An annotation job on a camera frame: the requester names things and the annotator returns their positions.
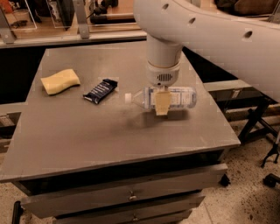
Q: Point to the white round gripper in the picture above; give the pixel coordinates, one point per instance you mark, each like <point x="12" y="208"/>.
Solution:
<point x="163" y="75"/>

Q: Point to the clear plastic water bottle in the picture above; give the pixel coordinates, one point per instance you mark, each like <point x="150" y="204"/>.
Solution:
<point x="181" y="97"/>

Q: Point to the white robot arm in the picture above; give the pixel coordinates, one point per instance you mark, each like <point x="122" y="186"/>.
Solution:
<point x="248" y="49"/>

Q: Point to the dark blue snack bar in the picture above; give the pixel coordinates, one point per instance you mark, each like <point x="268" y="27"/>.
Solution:
<point x="101" y="91"/>

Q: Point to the upper grey drawer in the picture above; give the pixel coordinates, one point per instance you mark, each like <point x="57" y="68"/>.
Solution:
<point x="123" y="191"/>

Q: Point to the grey drawer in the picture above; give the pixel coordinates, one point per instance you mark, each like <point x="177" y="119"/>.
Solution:
<point x="158" y="211"/>
<point x="123" y="191"/>

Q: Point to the black stand legs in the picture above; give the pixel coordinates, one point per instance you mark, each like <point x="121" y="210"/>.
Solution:
<point x="256" y="127"/>

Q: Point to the grey drawer cabinet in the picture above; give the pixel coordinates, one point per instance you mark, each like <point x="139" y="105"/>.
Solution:
<point x="65" y="141"/>

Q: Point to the yellow sponge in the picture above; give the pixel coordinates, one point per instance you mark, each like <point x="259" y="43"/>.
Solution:
<point x="60" y="81"/>

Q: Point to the black cabinet caster wheel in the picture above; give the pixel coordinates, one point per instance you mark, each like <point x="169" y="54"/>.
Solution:
<point x="225" y="181"/>

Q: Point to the lower grey drawer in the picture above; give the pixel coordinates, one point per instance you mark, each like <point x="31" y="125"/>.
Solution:
<point x="158" y="211"/>

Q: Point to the grey metal railing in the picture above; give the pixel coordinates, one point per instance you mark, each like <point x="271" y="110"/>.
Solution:
<point x="73" y="29"/>

